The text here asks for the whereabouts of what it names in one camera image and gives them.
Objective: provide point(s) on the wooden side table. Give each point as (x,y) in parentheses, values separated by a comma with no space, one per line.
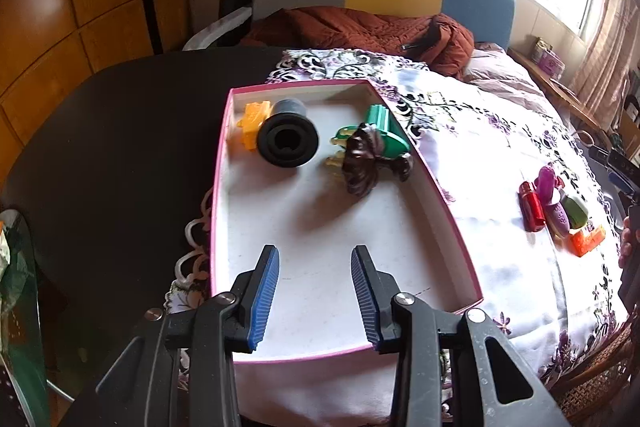
(559,95)

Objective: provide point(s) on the purple gift box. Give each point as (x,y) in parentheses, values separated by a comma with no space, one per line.
(546,59)

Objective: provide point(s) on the pink curtain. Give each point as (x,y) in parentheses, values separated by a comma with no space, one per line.
(612,30)

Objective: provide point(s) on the red translucent cylinder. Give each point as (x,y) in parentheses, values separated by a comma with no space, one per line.
(533,214)

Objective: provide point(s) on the rust red quilted blanket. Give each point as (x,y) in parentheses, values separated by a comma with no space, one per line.
(439,41)

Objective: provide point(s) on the pink edged cardboard box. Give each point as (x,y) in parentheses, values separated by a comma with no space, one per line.
(307,213)

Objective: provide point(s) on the orange cube block toy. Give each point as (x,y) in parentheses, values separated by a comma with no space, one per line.
(583,241)

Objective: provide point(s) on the green plastic toy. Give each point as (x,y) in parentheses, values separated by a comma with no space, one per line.
(377,116)

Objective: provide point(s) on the white embroidered floral tablecloth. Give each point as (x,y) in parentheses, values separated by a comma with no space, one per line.
(556,309)

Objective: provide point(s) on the white green plug-in device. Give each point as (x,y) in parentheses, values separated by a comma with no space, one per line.
(575,209)

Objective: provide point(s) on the purple carved oval case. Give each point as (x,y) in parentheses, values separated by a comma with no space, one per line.
(557,219)

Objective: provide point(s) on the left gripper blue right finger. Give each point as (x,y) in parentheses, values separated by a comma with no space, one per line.
(371,295)

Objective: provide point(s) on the person right hand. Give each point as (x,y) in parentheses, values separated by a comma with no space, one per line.
(628,240)

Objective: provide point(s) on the small orange plastic piece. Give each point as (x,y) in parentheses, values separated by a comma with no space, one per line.
(254,115)

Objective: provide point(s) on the wicker chair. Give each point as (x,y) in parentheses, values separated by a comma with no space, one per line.
(587,393)

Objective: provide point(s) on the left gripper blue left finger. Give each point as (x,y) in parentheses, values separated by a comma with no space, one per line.
(259,295)

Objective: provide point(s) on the black cylindrical spool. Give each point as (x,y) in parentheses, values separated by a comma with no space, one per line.
(288,138)

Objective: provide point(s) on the magenta plastic toy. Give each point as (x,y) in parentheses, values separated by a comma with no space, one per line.
(548,186)

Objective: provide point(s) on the pale pink pillow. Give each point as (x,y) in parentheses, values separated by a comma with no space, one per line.
(492,70)

